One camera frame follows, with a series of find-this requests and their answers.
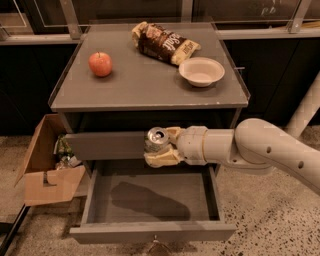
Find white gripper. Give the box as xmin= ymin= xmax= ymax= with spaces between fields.
xmin=144 ymin=126 xmax=207 ymax=168

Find silver green 7up can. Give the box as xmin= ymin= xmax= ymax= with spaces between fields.
xmin=144 ymin=127 xmax=169 ymax=153

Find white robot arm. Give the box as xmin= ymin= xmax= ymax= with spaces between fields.
xmin=144 ymin=73 xmax=320 ymax=194

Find closed grey top drawer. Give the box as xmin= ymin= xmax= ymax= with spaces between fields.
xmin=65 ymin=129 xmax=236 ymax=161

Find open grey middle drawer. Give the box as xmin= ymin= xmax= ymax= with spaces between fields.
xmin=70 ymin=160 xmax=236 ymax=244

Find grey drawer cabinet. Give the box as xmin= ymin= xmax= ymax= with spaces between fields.
xmin=48 ymin=21 xmax=251 ymax=245

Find brass middle drawer knob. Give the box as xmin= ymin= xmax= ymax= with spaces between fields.
xmin=152 ymin=235 xmax=160 ymax=243

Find white paper bowl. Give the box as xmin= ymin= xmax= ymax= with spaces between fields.
xmin=178 ymin=57 xmax=225 ymax=88

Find red apple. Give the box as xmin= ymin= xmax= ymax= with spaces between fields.
xmin=88 ymin=52 xmax=112 ymax=77

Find green items in box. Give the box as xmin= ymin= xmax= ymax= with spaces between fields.
xmin=53 ymin=134 xmax=81 ymax=170

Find brown chip bag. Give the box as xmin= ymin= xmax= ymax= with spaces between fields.
xmin=132 ymin=21 xmax=201 ymax=66

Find brown cardboard box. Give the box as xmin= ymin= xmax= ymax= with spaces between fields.
xmin=15 ymin=114 xmax=89 ymax=206

